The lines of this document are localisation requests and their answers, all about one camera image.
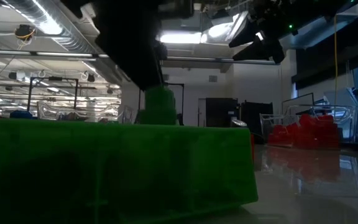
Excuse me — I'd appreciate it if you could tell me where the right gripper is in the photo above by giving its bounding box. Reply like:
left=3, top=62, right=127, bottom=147
left=228, top=0, right=301, bottom=65

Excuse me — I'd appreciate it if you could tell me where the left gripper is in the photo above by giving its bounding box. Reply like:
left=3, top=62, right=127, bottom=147
left=95, top=0, right=195, bottom=90

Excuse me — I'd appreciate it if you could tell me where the long grey ceiling pipe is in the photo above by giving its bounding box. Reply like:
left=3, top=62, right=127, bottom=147
left=165, top=55, right=277, bottom=65

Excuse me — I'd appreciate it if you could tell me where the ceiling light panel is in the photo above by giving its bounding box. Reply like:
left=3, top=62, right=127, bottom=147
left=159, top=30, right=203, bottom=44

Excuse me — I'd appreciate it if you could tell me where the black framed whiteboard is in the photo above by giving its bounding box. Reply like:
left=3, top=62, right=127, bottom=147
left=282, top=92, right=315, bottom=125

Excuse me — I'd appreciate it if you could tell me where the clear plastic bin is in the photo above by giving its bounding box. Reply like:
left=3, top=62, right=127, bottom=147
left=37, top=101, right=135, bottom=125
left=259, top=105, right=357, bottom=147

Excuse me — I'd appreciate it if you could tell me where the long green toy block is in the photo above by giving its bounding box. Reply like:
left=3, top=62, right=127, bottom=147
left=0, top=117, right=259, bottom=224

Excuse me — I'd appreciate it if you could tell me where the blue toy block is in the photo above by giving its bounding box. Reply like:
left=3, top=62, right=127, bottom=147
left=9, top=110, right=34, bottom=119

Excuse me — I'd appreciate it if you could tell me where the white glossy table sheet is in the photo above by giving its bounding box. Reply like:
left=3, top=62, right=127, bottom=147
left=253, top=144, right=358, bottom=224

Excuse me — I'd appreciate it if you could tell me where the black gantry frame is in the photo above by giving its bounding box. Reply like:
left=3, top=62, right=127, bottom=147
left=165, top=82, right=185, bottom=125
left=27, top=77, right=79, bottom=113

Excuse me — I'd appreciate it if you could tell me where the ribbed silver air duct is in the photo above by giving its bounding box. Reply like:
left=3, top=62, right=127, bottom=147
left=3, top=0, right=101, bottom=54

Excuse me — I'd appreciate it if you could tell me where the black cylindrical floor post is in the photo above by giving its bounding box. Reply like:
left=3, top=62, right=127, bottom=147
left=230, top=117, right=248, bottom=128

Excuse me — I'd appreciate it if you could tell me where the black yellow cable reel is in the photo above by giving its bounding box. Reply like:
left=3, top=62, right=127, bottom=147
left=14, top=24, right=36, bottom=41

